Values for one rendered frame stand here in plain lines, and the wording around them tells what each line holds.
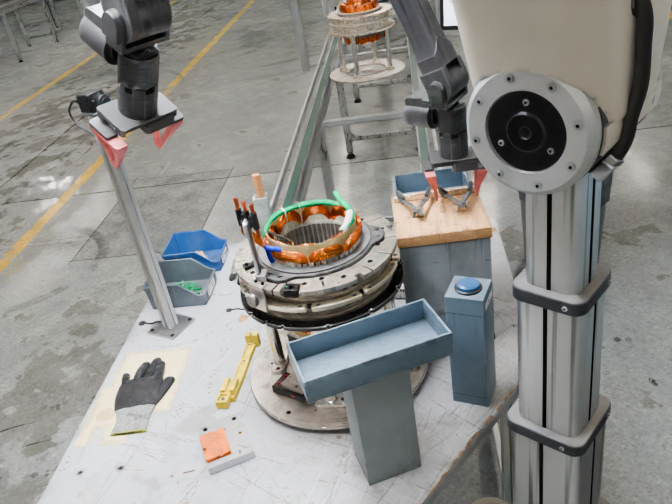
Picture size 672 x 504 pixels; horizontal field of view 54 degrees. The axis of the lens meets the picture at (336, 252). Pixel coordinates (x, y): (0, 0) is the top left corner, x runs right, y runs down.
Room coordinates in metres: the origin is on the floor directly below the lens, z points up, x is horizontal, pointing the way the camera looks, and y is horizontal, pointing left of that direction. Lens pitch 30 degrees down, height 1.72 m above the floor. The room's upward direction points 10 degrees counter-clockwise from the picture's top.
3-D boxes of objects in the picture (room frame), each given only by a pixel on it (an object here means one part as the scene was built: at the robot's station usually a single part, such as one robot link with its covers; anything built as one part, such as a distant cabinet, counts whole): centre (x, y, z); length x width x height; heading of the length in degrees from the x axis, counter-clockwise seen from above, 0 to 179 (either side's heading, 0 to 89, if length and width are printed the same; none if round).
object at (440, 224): (1.23, -0.23, 1.05); 0.20 x 0.19 x 0.02; 174
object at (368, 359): (0.84, -0.03, 0.92); 0.25 x 0.11 x 0.28; 103
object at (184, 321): (1.40, 0.45, 0.78); 0.09 x 0.09 x 0.01; 56
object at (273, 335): (1.14, 0.16, 0.91); 0.02 x 0.02 x 0.21
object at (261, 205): (1.20, 0.13, 1.14); 0.03 x 0.03 x 0.09; 87
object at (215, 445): (0.94, 0.30, 0.80); 0.07 x 0.05 x 0.01; 16
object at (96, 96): (1.39, 0.44, 1.37); 0.06 x 0.04 x 0.04; 56
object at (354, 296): (0.98, 0.01, 1.05); 0.09 x 0.04 x 0.01; 87
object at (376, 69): (3.38, -0.33, 0.94); 0.39 x 0.39 x 0.30
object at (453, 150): (1.24, -0.27, 1.20); 0.10 x 0.07 x 0.07; 85
